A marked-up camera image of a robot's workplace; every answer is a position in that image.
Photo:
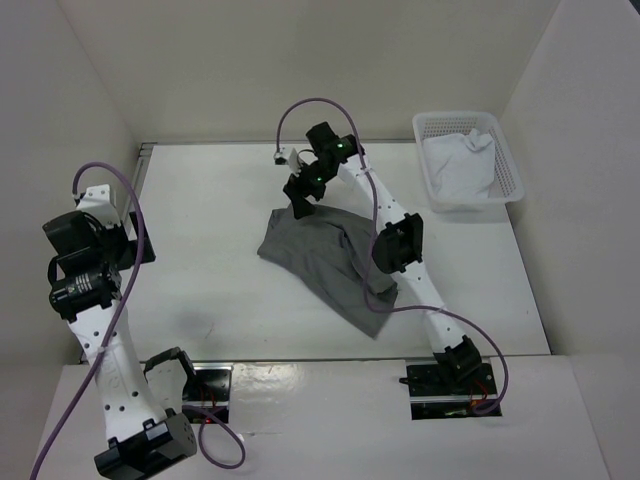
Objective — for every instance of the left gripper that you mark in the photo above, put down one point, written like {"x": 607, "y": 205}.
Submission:
{"x": 129, "y": 257}

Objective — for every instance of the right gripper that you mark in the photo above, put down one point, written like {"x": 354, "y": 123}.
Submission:
{"x": 297, "y": 186}

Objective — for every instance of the grey pleated skirt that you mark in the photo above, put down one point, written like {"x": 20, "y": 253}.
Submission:
{"x": 328, "y": 251}

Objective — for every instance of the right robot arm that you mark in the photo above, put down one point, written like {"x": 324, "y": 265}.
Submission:
{"x": 397, "y": 245}

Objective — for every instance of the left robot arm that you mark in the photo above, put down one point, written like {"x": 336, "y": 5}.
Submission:
{"x": 145, "y": 427}

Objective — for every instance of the white skirt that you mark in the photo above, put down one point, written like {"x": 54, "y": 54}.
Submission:
{"x": 461, "y": 166}

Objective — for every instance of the white plastic basket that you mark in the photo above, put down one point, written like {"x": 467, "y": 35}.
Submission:
{"x": 507, "y": 186}

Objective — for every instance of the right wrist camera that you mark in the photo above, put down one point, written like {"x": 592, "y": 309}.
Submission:
{"x": 287, "y": 156}

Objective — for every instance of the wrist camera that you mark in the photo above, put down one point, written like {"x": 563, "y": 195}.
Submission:
{"x": 287, "y": 156}
{"x": 99, "y": 202}

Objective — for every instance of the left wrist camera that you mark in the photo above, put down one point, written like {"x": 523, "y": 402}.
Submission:
{"x": 99, "y": 202}

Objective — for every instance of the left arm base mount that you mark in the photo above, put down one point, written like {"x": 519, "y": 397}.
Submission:
{"x": 210, "y": 389}

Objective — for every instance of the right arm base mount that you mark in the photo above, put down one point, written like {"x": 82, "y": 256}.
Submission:
{"x": 432, "y": 398}

